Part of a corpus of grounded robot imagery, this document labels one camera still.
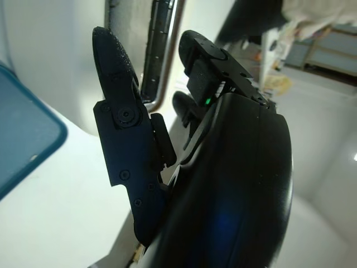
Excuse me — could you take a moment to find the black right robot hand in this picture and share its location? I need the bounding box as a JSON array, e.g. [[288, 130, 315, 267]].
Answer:
[[91, 26, 296, 268]]

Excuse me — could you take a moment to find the cream two-slot toaster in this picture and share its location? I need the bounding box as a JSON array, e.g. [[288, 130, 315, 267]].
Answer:
[[0, 0, 232, 137]]

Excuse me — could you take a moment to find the blue plastic tray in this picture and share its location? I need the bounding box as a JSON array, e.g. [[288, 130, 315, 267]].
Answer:
[[0, 63, 69, 202]]

